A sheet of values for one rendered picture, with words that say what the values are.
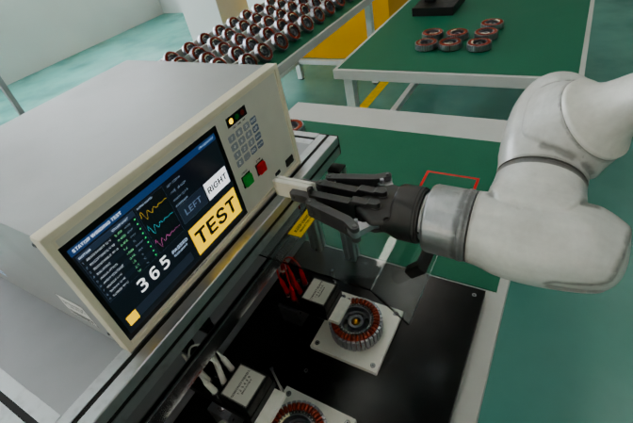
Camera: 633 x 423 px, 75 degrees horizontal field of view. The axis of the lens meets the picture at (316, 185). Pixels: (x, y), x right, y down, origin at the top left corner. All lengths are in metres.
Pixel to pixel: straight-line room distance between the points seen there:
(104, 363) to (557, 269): 0.55
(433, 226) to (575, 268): 0.15
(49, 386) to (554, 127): 0.68
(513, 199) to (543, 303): 1.51
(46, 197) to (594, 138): 0.62
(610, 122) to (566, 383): 1.38
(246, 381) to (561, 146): 0.58
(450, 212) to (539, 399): 1.32
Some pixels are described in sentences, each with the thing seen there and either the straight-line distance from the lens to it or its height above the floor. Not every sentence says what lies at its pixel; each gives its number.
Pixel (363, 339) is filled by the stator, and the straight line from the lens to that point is 0.87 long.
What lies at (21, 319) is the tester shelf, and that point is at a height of 1.11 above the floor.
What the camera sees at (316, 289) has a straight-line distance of 0.89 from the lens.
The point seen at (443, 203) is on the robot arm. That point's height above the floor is 1.22.
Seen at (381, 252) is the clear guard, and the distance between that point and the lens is 0.67.
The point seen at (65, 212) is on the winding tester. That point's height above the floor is 1.32.
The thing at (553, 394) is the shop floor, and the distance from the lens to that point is 1.79.
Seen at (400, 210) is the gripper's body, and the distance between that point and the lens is 0.52.
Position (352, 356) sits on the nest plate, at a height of 0.78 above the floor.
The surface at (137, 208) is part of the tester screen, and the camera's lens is 0.55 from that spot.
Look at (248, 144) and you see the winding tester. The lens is 0.67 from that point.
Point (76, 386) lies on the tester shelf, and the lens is 0.63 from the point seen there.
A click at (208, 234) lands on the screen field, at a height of 1.16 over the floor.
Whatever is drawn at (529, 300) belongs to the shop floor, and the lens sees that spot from 1.99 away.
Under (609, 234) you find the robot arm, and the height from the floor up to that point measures 1.22.
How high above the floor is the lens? 1.56
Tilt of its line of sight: 37 degrees down
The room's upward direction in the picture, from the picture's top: 13 degrees counter-clockwise
